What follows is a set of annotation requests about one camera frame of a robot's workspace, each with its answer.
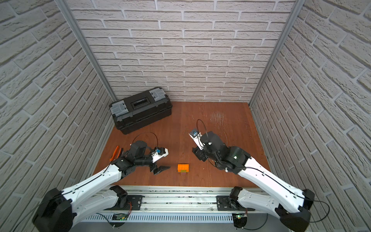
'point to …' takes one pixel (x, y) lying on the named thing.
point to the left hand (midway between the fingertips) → (168, 157)
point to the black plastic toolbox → (143, 108)
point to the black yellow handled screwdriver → (121, 152)
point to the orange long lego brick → (183, 167)
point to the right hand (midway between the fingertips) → (200, 143)
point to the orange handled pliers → (113, 157)
